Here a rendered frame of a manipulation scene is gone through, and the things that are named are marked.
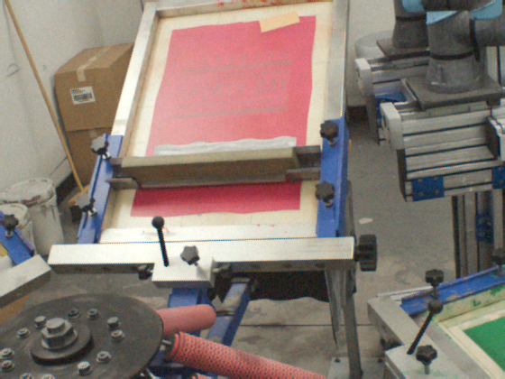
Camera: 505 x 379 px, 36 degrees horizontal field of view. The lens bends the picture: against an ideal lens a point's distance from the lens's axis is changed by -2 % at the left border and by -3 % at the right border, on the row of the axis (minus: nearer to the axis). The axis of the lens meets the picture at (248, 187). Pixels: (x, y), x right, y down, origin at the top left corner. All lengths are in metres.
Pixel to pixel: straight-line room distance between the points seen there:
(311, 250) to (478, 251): 1.10
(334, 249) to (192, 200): 0.41
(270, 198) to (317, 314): 1.77
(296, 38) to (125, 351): 1.19
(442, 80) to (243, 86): 0.52
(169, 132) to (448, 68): 0.74
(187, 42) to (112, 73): 2.91
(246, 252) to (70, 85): 3.64
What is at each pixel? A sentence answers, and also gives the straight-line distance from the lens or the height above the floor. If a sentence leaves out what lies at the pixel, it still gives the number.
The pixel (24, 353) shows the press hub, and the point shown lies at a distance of 1.20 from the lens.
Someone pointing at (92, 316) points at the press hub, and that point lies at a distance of 1.23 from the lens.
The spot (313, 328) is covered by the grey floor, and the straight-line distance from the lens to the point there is 3.45.
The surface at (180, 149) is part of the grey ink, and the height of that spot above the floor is 1.26.
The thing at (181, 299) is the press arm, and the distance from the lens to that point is 1.64.
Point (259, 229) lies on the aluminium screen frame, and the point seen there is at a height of 1.15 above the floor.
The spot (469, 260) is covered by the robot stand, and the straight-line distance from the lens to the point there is 2.63.
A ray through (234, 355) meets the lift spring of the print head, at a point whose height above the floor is 1.17.
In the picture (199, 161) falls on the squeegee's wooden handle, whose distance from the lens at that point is 1.79.
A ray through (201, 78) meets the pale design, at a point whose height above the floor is 1.38.
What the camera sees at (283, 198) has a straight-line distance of 1.80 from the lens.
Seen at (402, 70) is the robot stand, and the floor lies 1.19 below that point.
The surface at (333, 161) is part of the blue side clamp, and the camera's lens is 1.78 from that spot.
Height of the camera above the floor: 1.92
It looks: 23 degrees down
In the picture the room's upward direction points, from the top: 10 degrees counter-clockwise
